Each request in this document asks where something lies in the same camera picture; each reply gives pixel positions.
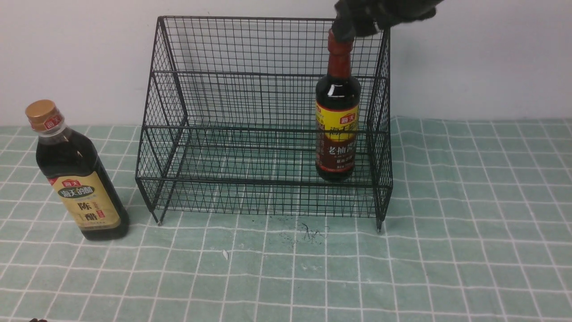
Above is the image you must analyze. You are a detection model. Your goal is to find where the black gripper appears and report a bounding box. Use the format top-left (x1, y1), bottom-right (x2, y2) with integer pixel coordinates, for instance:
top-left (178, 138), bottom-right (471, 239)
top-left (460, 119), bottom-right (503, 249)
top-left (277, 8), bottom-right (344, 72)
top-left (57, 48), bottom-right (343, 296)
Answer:
top-left (333, 0), bottom-right (442, 42)

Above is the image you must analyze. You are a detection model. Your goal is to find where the soy sauce bottle red cap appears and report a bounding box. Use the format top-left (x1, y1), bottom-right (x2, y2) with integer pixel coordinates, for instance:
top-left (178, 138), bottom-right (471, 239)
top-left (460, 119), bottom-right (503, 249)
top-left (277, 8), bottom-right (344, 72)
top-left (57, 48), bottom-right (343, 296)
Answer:
top-left (315, 29), bottom-right (361, 182)

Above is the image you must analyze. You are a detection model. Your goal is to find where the vinegar bottle gold cap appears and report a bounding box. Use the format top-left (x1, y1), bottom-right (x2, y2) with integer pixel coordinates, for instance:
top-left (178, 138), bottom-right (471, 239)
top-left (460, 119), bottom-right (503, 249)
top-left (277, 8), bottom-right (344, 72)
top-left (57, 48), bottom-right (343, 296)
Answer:
top-left (25, 99), bottom-right (130, 241)

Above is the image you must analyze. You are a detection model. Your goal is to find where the green checkered tablecloth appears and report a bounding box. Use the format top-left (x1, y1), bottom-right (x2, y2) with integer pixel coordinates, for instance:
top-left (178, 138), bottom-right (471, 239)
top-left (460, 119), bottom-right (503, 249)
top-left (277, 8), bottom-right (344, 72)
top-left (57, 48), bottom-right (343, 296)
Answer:
top-left (1, 118), bottom-right (571, 322)

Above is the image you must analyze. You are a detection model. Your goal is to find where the black wire mesh shelf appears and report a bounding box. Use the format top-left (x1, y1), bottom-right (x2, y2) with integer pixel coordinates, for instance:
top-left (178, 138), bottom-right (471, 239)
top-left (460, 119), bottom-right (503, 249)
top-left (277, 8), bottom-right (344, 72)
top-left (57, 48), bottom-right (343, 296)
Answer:
top-left (135, 16), bottom-right (393, 231)

